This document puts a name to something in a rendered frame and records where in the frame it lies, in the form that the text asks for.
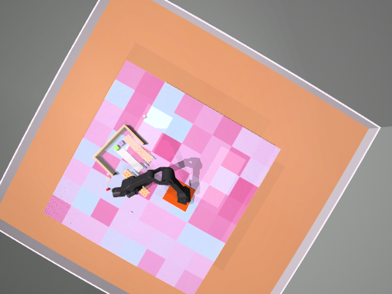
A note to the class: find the white flat strip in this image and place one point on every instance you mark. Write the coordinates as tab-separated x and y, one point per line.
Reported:
135	164

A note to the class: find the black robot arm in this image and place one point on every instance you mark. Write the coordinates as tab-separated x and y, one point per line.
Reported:
130	185

